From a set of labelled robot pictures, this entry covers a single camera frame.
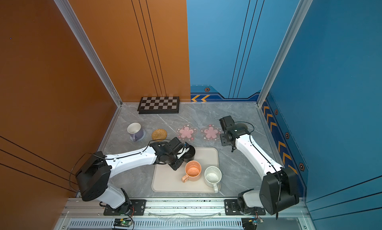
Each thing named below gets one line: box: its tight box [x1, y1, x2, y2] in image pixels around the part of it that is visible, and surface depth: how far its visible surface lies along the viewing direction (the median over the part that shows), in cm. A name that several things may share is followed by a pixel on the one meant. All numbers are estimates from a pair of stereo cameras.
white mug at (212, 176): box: [203, 165, 223, 194], surface depth 79 cm
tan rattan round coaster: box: [151, 128, 168, 142], surface depth 104 cm
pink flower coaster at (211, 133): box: [200, 123, 222, 142], surface depth 104 cm
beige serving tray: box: [151, 147, 219, 194], surface depth 82 cm
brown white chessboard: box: [137, 96, 181, 115], surface depth 118 cm
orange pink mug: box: [181, 160, 202, 183], surface depth 81 cm
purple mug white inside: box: [127, 121, 144, 142], surface depth 98 cm
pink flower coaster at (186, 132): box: [176, 123, 198, 142], surface depth 104 cm
